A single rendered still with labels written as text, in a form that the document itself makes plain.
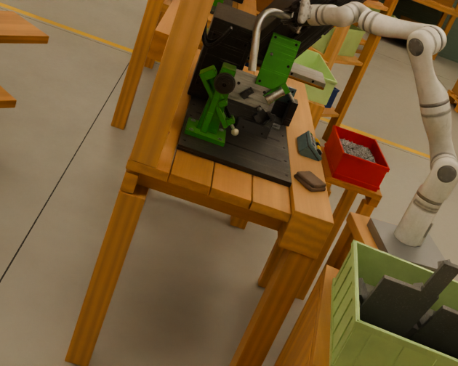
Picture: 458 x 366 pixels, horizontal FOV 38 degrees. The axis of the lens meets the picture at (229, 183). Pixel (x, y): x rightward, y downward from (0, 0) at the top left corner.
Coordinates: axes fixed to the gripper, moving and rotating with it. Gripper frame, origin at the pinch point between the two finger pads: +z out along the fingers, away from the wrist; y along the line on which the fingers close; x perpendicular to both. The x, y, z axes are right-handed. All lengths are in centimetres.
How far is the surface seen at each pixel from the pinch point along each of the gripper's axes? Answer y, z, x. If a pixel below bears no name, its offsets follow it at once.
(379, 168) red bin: -49, -15, -54
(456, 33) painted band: 200, 486, -818
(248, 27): -4.5, 19.2, 1.7
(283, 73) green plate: -20.2, 4.8, -8.8
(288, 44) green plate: -9.0, 3.8, -7.6
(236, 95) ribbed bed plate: -31.9, 16.9, 2.6
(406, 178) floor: -53, 145, -294
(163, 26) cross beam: -19, -9, 57
